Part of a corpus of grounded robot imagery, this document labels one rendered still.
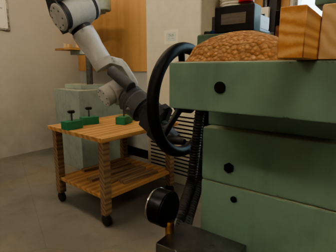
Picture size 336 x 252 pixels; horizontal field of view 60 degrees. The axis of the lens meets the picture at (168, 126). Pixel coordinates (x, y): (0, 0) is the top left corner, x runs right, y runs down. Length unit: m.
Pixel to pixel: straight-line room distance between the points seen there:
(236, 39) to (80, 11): 0.64
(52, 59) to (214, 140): 3.15
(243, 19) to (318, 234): 0.38
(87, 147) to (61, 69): 1.21
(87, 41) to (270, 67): 0.70
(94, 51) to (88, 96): 1.70
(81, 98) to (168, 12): 1.01
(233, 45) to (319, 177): 0.20
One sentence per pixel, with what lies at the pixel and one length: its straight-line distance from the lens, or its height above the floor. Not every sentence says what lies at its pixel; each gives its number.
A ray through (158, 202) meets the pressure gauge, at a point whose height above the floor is 0.68.
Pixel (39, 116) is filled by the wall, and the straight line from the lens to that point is 3.48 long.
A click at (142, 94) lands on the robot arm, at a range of 0.87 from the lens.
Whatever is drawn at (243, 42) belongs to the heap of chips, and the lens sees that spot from 0.36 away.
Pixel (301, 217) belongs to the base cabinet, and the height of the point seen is 0.69.
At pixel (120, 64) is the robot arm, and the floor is 0.90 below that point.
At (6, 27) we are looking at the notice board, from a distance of 3.35.
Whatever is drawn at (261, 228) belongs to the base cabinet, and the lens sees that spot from 0.49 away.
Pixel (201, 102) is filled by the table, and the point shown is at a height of 0.85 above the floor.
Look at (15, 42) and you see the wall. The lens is 3.38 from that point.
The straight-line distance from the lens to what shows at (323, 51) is 0.32.
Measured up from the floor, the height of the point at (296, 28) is 0.92.
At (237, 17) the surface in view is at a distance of 0.60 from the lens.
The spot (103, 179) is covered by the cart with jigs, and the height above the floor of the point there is 0.29.
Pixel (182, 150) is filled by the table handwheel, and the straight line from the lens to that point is 0.74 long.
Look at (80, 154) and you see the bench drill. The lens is 2.69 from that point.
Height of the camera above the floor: 0.89
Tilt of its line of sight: 11 degrees down
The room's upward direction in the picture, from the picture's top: straight up
